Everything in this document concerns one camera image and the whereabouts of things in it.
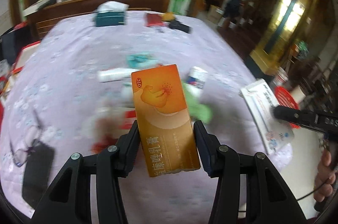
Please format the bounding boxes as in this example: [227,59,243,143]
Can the long white barcode box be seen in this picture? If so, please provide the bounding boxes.
[240,79,294,155]

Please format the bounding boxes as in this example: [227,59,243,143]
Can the torn red white packaging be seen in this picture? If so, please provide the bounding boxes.
[88,98,136,154]

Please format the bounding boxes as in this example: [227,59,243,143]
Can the orange medicine box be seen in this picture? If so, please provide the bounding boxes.
[131,65,200,177]

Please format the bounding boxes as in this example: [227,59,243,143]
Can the green towel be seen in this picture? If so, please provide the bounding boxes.
[182,83,213,124]

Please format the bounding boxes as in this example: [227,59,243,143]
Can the white spray bottle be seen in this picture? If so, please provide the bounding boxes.
[97,68,135,82]

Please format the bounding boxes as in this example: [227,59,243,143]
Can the blue white medicine box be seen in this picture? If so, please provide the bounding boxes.
[186,66,208,98]

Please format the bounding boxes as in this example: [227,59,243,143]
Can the teal wet wipes pack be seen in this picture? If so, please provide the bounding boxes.
[127,53,159,69]

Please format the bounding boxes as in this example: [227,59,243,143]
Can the person right hand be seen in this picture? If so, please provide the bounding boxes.
[314,150,336,202]

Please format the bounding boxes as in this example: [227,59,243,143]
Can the red plastic basket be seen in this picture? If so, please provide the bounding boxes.
[273,85,302,130]

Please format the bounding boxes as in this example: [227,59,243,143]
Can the black phone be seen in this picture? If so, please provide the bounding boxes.
[22,142,55,209]

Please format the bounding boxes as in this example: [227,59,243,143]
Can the eyeglasses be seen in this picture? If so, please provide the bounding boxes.
[10,109,43,167]

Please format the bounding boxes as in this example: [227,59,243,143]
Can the purple floral tablecloth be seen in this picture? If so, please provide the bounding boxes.
[0,10,294,224]

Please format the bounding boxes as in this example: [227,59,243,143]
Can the gold pillar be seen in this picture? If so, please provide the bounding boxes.
[245,0,314,78]

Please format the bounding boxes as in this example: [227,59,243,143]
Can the cardboard box on floor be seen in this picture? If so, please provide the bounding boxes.
[207,5,224,23]

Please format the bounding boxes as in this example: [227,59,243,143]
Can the teal tissue box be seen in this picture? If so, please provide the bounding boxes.
[95,11,125,27]

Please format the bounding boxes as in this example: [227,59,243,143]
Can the black toy pistol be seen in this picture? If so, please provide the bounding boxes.
[168,19,191,34]

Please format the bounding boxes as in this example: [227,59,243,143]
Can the red packet at far end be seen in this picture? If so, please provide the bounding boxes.
[145,13,164,27]

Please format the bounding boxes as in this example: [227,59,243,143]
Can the yellow tape roll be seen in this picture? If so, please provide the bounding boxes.
[162,12,175,22]

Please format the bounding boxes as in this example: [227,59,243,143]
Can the wooden sideboard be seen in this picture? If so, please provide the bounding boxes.
[27,0,168,40]

